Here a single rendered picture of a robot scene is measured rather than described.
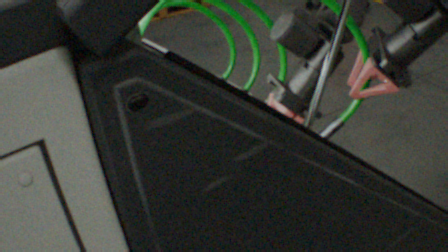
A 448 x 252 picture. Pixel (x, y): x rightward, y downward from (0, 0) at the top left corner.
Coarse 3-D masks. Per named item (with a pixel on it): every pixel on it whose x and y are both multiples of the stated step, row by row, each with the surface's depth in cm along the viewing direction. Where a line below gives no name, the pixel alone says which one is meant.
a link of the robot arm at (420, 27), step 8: (432, 0) 59; (432, 8) 59; (440, 8) 60; (424, 16) 60; (432, 16) 59; (440, 16) 59; (416, 24) 61; (424, 24) 60; (432, 24) 60; (440, 24) 59; (416, 32) 62; (424, 32) 61; (432, 32) 60; (440, 32) 60; (424, 40) 61; (432, 40) 61
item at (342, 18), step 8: (344, 0) 38; (352, 0) 38; (344, 8) 38; (344, 16) 38; (336, 24) 39; (344, 24) 39; (336, 32) 39; (336, 40) 39; (336, 48) 39; (328, 56) 40; (328, 64) 40; (328, 72) 40; (320, 80) 40; (320, 88) 40; (320, 96) 41; (312, 104) 41; (312, 112) 41; (312, 120) 41
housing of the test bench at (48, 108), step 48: (0, 0) 21; (48, 0) 22; (0, 48) 21; (48, 48) 23; (0, 96) 22; (48, 96) 24; (0, 144) 23; (48, 144) 25; (0, 192) 24; (48, 192) 26; (96, 192) 28; (0, 240) 25; (48, 240) 27; (96, 240) 29
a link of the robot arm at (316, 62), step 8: (320, 32) 77; (320, 40) 77; (328, 40) 77; (320, 48) 77; (328, 48) 76; (304, 56) 79; (312, 56) 77; (320, 56) 77; (336, 56) 77; (344, 56) 78; (312, 64) 77; (320, 64) 77; (336, 64) 78; (320, 72) 78
